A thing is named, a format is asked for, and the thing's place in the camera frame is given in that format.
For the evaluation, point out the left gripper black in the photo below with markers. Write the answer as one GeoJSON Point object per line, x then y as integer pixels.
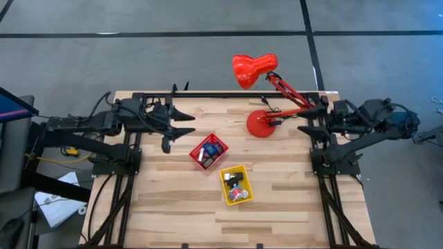
{"type": "Point", "coordinates": [167, 145]}

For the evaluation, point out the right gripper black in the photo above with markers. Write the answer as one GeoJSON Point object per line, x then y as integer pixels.
{"type": "Point", "coordinates": [331, 124]}

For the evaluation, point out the white plastic adapter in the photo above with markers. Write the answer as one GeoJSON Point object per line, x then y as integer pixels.
{"type": "Point", "coordinates": [201, 155]}

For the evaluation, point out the blue rectangular plastic case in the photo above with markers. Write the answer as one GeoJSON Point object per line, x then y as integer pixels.
{"type": "Point", "coordinates": [209, 148]}

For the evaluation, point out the black and white cylindrical item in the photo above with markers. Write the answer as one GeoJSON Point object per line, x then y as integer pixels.
{"type": "Point", "coordinates": [235, 178]}

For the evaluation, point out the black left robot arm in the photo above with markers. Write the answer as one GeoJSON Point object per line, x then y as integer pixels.
{"type": "Point", "coordinates": [79, 124]}

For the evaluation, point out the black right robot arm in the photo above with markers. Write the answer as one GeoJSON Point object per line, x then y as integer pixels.
{"type": "Point", "coordinates": [363, 141]}

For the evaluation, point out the red slotted plastic basket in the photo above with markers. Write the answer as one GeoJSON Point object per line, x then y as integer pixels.
{"type": "Point", "coordinates": [195, 152]}

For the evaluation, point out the red desk lamp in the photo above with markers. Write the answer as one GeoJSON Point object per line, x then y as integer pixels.
{"type": "Point", "coordinates": [254, 67]}

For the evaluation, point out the red white blue round item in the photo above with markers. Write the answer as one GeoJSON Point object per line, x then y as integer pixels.
{"type": "Point", "coordinates": [238, 194]}

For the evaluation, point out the yellow slotted plastic basket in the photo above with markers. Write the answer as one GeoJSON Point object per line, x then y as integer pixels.
{"type": "Point", "coordinates": [241, 201]}

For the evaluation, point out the white paper sheet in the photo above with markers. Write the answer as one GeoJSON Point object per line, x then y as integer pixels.
{"type": "Point", "coordinates": [59, 207]}

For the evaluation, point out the black computer monitor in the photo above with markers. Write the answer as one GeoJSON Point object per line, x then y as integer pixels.
{"type": "Point", "coordinates": [15, 103]}

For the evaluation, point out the black computer mouse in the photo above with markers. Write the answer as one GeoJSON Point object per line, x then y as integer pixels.
{"type": "Point", "coordinates": [10, 231]}

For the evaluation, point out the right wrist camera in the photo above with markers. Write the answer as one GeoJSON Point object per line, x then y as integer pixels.
{"type": "Point", "coordinates": [341, 108]}

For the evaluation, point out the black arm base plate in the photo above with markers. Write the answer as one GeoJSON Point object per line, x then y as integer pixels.
{"type": "Point", "coordinates": [346, 167]}
{"type": "Point", "coordinates": [104, 167]}

